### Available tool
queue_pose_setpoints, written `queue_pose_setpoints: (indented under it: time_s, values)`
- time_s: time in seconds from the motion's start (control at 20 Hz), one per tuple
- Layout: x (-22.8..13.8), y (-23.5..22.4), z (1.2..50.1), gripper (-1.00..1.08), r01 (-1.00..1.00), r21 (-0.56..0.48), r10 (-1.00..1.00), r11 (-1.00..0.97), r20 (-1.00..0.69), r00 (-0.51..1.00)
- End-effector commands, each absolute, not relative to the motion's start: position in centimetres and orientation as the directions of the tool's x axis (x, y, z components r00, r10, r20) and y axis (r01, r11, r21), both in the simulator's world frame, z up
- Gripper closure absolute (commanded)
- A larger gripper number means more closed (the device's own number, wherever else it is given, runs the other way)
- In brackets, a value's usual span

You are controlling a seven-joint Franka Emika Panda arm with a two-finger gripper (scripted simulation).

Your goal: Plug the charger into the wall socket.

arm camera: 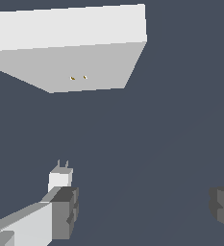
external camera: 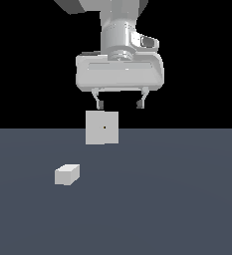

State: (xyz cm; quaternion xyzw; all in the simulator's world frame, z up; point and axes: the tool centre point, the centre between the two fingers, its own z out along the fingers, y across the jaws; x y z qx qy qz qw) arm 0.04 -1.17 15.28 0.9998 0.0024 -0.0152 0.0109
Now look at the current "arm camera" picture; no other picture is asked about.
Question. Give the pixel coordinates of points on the white wall socket block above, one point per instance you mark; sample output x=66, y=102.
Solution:
x=75, y=48

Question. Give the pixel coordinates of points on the white charger plug with prongs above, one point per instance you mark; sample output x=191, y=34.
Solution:
x=60, y=177

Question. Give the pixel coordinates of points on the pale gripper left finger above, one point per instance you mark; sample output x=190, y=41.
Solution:
x=43, y=217

